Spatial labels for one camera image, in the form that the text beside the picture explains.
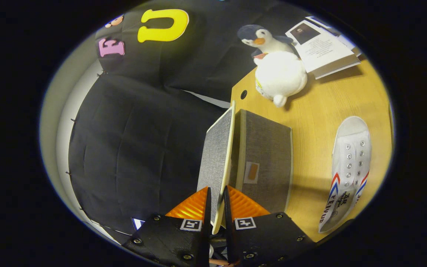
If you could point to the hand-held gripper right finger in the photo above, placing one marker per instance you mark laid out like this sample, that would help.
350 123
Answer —
229 222

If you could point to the penguin plush toy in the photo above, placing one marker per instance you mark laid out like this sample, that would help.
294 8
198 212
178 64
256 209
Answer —
280 74

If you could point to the white book with portrait cover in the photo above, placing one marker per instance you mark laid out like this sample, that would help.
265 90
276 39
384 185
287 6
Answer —
324 48

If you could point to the grey fabric storage box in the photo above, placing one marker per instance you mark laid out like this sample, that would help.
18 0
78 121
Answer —
269 155

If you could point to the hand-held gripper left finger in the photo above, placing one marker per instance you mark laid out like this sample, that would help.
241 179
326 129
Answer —
207 227

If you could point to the plain white book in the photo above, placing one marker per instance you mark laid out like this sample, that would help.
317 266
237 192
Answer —
347 41

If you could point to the white shoe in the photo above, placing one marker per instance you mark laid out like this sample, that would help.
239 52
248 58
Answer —
348 155

